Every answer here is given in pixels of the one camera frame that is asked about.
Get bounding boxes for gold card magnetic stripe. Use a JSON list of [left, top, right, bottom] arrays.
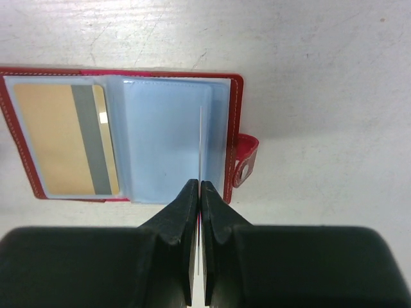
[[12, 83, 120, 196]]

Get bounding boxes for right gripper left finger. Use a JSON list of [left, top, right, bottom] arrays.
[[1, 180, 199, 307]]

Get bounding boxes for gold card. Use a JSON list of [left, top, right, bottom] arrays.
[[197, 107, 203, 276]]

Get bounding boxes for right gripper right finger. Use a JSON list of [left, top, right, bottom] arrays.
[[200, 182, 410, 307]]

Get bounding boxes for red leather card holder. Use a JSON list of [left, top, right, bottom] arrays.
[[1, 67, 259, 204]]

